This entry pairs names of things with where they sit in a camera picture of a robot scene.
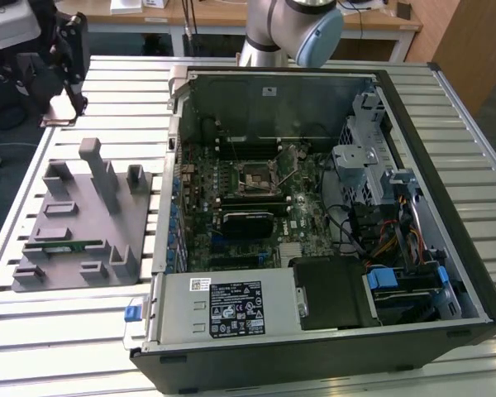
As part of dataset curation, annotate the wooden desk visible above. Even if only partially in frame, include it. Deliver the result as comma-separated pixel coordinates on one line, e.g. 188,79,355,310
84,0,423,59

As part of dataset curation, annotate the silver metal drive cage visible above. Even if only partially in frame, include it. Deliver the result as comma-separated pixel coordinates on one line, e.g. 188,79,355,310
330,93,402,208

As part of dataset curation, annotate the green motherboard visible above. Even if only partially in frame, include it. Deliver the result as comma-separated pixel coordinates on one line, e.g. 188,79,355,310
177,140,348,274

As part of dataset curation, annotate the blue plastic case latch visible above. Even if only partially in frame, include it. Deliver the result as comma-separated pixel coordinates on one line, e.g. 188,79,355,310
123,304,144,323

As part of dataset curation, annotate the metal socket cover frame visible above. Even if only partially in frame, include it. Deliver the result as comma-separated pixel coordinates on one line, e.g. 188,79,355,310
271,143,303,188

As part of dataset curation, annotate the green RAM stick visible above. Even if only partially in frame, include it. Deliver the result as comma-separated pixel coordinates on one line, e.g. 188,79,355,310
24,238,105,251

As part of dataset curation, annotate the blue disk carrier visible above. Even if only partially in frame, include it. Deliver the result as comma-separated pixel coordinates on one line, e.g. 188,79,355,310
365,268,398,295

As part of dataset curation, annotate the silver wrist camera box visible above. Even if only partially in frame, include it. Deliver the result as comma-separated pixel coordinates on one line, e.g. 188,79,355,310
0,0,42,50

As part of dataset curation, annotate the black expansion slot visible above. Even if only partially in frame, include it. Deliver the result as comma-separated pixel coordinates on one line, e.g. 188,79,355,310
209,254,282,269

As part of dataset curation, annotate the silver chipset heat sink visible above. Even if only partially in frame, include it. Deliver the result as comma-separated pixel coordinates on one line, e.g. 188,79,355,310
279,242,306,262

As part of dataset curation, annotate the silver CPU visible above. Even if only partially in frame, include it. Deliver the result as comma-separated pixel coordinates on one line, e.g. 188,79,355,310
38,98,79,127

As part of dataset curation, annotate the CPU socket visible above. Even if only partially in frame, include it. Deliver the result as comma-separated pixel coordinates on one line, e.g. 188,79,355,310
233,159,284,198

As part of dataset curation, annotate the silver power supply unit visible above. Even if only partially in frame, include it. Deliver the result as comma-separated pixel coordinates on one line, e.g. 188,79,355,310
142,270,305,347

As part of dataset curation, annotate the black PC case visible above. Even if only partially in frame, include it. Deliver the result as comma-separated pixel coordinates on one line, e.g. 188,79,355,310
126,64,496,396

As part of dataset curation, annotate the coloured power wire bundle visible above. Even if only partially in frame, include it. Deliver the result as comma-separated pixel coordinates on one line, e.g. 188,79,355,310
370,198,425,265

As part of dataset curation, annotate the black mesh waste bin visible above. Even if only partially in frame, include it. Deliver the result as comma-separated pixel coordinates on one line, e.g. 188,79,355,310
0,51,31,132

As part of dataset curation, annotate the wooden cabinet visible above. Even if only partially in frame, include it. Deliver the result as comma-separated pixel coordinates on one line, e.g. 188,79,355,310
404,0,496,117

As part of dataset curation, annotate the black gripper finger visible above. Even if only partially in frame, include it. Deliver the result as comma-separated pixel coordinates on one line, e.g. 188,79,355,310
55,12,90,119

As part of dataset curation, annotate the grey parts rack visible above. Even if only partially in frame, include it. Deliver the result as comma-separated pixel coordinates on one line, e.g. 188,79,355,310
10,138,154,294

